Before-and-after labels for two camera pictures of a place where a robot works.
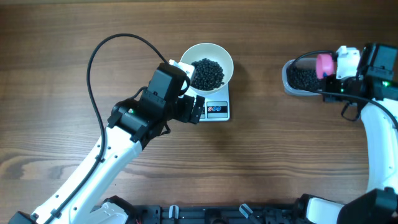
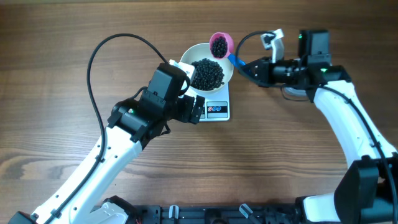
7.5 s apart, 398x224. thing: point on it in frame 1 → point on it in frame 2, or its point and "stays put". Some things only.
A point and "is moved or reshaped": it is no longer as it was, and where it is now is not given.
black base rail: [217, 214] stays put
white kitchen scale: [216, 106] stays put
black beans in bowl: [208, 75] stays put
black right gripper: [329, 86] → [263, 71]
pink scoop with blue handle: [324, 65] is moved or reshaped
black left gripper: [189, 109] stays put
